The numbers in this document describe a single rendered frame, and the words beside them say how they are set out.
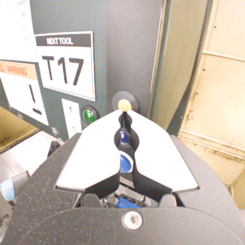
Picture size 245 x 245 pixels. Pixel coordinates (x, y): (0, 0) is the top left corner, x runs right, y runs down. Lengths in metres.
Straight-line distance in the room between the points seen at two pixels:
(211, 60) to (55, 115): 1.06
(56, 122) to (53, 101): 0.04
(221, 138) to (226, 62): 0.60
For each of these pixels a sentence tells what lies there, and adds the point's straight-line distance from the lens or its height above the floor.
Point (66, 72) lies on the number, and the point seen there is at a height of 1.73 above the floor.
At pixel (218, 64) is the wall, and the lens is 1.15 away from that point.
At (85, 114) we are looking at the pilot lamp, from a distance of 0.17.
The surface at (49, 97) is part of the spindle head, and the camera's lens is 0.23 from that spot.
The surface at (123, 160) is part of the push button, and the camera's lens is 0.17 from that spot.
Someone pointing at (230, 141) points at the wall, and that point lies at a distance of 1.37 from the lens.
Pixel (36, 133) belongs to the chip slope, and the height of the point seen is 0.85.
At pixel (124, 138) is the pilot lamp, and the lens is 0.15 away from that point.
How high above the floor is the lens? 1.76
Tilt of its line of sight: 32 degrees down
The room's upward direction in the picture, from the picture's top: 4 degrees clockwise
